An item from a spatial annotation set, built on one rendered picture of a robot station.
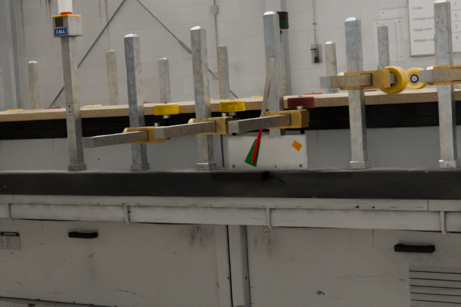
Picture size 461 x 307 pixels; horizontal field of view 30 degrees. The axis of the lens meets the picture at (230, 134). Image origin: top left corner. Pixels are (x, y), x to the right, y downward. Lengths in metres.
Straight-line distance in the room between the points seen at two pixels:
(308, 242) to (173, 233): 0.51
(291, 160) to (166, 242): 0.75
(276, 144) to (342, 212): 0.27
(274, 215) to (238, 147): 0.23
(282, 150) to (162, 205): 0.48
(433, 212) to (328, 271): 0.53
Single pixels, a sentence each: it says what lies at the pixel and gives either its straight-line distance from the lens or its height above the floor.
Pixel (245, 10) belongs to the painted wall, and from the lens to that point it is 10.70.
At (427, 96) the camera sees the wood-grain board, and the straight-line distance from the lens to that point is 2.50.
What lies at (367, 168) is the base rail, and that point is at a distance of 2.41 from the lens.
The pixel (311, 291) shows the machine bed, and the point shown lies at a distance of 2.81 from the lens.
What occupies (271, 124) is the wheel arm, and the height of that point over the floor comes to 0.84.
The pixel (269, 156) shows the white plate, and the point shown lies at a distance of 2.51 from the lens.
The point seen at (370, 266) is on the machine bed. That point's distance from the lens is 2.72.
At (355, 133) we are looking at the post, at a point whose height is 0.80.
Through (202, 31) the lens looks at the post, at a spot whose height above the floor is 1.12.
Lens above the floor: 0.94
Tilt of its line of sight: 3 degrees down
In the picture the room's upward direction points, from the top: 3 degrees counter-clockwise
